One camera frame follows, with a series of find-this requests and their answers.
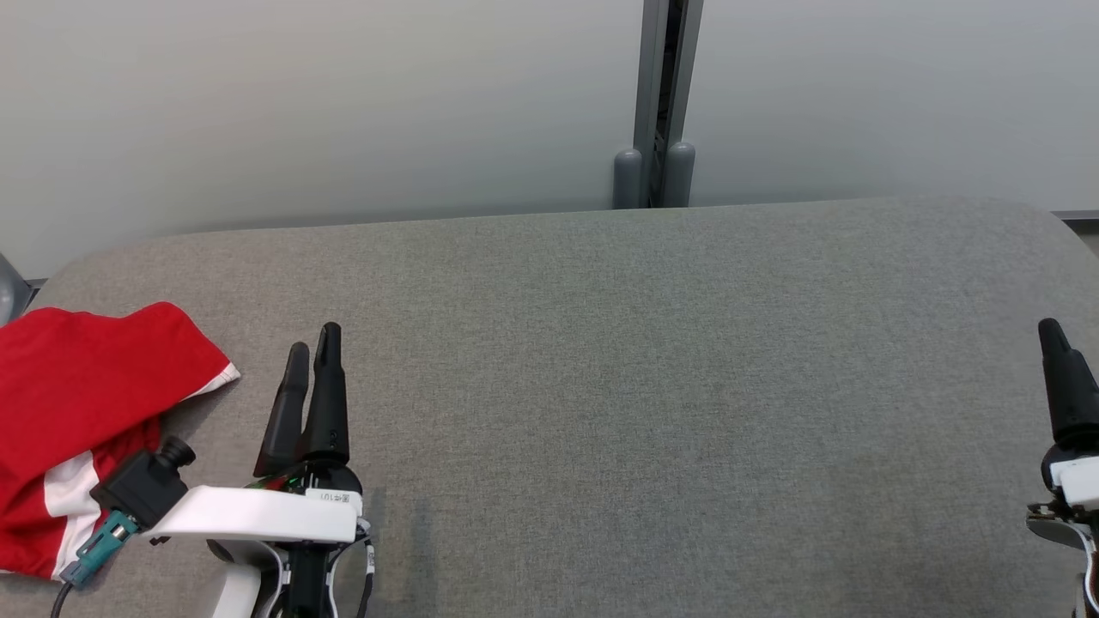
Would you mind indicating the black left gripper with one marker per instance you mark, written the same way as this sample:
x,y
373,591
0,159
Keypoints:
x,y
319,479

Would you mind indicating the red white basketball shorts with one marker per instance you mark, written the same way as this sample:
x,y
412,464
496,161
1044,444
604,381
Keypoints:
x,y
86,386

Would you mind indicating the grey metal partition post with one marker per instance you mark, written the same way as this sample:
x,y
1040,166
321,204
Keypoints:
x,y
651,77

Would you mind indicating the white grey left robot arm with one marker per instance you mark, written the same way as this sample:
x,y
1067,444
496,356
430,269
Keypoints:
x,y
236,592

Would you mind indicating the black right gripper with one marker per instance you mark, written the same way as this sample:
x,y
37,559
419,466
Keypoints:
x,y
1065,453

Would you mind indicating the white left camera bracket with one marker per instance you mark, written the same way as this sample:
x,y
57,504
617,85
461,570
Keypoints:
x,y
258,515

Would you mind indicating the grey cylindrical post cap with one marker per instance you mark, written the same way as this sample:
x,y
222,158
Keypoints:
x,y
628,180
680,176

